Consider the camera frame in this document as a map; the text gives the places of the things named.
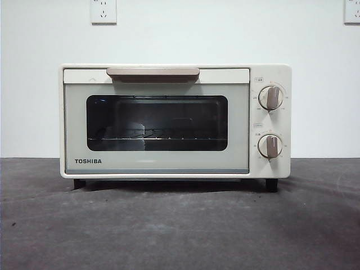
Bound dark grey table cloth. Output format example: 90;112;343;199
0;157;360;270

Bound metal wire oven rack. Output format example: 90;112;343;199
87;128;226;141

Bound beige oven knob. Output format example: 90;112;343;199
258;134;284;159
258;85;285;110

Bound oven door with beige handle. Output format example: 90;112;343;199
63;67;250;174

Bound white wall socket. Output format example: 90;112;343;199
343;0;360;25
90;0;118;25

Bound white Toshiba toaster oven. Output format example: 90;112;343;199
58;63;293;194

